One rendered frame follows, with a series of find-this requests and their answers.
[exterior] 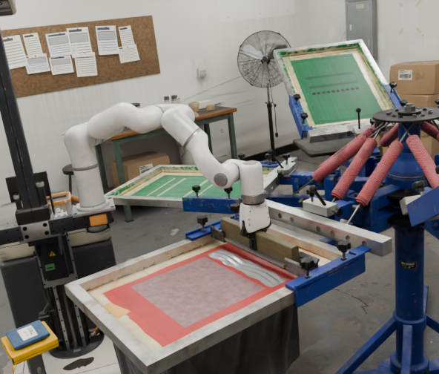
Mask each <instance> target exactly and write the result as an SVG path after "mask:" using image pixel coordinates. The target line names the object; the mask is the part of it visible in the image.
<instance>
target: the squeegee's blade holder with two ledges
mask: <svg viewBox="0 0 439 374"><path fill-rule="evenodd" d="M224 239H225V241H227V242H229V243H232V244H234V245H235V246H238V247H240V248H242V249H244V250H246V251H248V252H250V253H252V254H254V255H257V256H259V257H261V258H263V259H265V260H267V261H270V262H272V263H274V264H276V265H278V266H280V267H283V268H286V267H287V266H286V264H285V263H283V262H281V261H279V260H276V259H274V258H272V257H270V256H268V255H265V254H263V253H262V252H258V251H254V250H252V249H250V247H248V246H246V245H244V244H242V243H239V242H237V241H235V240H233V239H231V238H229V237H224Z"/></svg>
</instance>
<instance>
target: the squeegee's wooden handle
mask: <svg viewBox="0 0 439 374"><path fill-rule="evenodd" d="M221 226H222V230H223V231H224V232H225V236H226V237H229V238H231V239H233V240H235V241H237V242H239V243H242V244H244V245H246V246H248V247H249V239H248V238H247V237H243V236H241V235H240V232H241V229H240V222H239V221H236V220H233V219H231V218H229V217H223V218H222V219H221ZM254 239H255V240H256V242H257V251H258V252H262V253H263V254H265V255H268V256H270V257H272V258H274V259H276V260H279V261H281V262H283V263H285V264H286V266H287V261H286V260H284V259H285V257H286V258H288V259H290V260H293V261H295V262H298V263H300V261H299V247H298V246H297V245H294V244H293V243H289V242H288V241H285V240H282V239H280V238H278V237H275V236H273V235H271V234H268V233H265V232H262V231H260V230H257V231H255V232H254Z"/></svg>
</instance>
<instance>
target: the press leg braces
mask: <svg viewBox="0 0 439 374"><path fill-rule="evenodd" d="M426 325H427V326H428V327H430V328H432V329H433V330H434V331H436V332H438V333H439V322H438V321H436V320H435V319H434V318H432V317H431V316H429V315H427V314H426ZM396 329H397V321H396V320H395V319H394V318H393V317H391V318H390V319H389V320H388V321H387V322H386V323H385V324H384V325H383V326H382V327H381V328H380V329H379V330H378V331H377V332H376V333H375V334H374V335H373V336H372V337H371V338H370V339H369V340H368V341H367V342H366V343H365V344H364V345H363V346H362V347H361V348H360V349H359V350H358V351H357V352H356V353H355V354H354V355H353V356H352V357H351V358H350V359H349V360H348V361H347V362H346V363H345V364H344V365H343V366H342V367H341V368H340V369H339V370H338V371H337V372H336V373H335V374H352V373H353V372H354V371H355V370H356V369H357V368H358V367H359V366H360V365H361V364H362V363H363V362H364V361H365V360H366V359H367V358H368V357H369V356H370V355H371V354H372V353H373V352H374V351H375V350H376V349H377V348H378V347H379V346H380V345H381V344H382V343H383V342H384V341H385V340H386V339H387V338H388V337H389V336H390V335H391V334H392V333H393V332H394V331H395V330H396ZM412 339H413V326H412V325H403V345H402V358H401V370H400V374H411V368H412Z"/></svg>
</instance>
